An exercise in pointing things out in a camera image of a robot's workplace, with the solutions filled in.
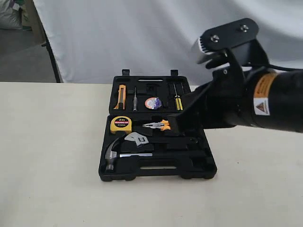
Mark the adjustable wrench black handle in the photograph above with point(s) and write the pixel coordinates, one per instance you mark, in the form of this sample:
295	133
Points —
141	140

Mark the large yellow black screwdriver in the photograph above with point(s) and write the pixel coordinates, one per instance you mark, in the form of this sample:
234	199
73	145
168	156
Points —
177	100

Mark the black backdrop stand pole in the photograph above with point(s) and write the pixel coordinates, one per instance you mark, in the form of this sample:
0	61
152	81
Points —
47	45

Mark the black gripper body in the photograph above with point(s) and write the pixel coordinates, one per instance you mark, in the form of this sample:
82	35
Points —
228	101

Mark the purple electrical tape roll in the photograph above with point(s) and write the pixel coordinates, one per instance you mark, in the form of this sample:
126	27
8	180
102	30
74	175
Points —
153	103

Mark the yellow utility knife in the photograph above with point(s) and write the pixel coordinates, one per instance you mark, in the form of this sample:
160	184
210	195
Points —
121	98

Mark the yellow tape measure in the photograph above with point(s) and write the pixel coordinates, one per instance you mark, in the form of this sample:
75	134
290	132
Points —
121	123

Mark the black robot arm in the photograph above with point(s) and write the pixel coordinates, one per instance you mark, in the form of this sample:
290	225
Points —
260	98

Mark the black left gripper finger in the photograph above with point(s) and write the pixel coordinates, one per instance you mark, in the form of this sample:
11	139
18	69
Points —
193	113

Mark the orange handled pliers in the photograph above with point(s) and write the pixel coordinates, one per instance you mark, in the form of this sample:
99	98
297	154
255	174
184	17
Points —
162	125

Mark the cardboard box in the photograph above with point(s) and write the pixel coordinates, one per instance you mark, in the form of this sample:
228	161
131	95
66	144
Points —
31	19

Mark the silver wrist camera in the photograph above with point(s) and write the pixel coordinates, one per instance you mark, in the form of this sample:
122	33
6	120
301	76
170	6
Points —
232	42

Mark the white sack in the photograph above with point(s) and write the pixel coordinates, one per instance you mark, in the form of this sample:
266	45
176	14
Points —
9	15

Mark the steel claw hammer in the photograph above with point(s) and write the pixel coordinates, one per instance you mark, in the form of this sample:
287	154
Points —
112	155

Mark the black plastic tool case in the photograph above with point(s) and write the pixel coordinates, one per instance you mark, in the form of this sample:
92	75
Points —
133	167

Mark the white backdrop cloth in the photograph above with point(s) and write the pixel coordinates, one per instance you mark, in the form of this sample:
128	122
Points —
93	40

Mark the clear test screwdriver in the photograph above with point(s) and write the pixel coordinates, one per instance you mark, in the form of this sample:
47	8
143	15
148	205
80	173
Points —
135	100

